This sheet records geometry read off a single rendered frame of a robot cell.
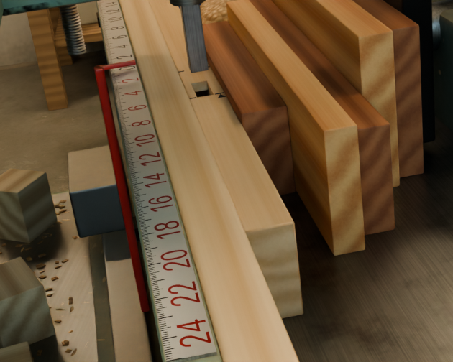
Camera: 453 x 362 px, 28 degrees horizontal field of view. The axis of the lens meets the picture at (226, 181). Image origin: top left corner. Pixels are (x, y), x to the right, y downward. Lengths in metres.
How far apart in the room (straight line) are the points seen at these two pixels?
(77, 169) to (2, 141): 2.53
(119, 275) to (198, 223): 0.25
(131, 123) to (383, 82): 0.11
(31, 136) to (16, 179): 2.49
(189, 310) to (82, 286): 0.33
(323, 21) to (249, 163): 0.11
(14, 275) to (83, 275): 0.07
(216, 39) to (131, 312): 0.16
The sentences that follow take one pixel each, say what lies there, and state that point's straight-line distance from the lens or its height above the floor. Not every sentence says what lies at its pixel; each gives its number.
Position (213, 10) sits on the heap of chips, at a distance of 0.70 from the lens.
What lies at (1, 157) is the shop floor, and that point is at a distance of 3.01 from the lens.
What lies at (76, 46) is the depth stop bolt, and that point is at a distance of 0.50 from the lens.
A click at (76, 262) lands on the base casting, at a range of 0.61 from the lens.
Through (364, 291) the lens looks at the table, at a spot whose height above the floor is 0.90.
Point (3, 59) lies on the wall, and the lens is 3.96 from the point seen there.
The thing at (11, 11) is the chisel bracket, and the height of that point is 1.00.
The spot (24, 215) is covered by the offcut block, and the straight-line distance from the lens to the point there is 0.64.
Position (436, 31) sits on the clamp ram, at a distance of 0.48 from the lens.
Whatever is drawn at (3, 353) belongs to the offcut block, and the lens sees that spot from 0.47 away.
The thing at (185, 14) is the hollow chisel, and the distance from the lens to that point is 0.45.
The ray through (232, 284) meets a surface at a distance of 0.27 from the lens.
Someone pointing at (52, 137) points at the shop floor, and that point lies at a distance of 3.09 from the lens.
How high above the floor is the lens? 1.09
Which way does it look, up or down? 25 degrees down
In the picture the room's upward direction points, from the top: 8 degrees counter-clockwise
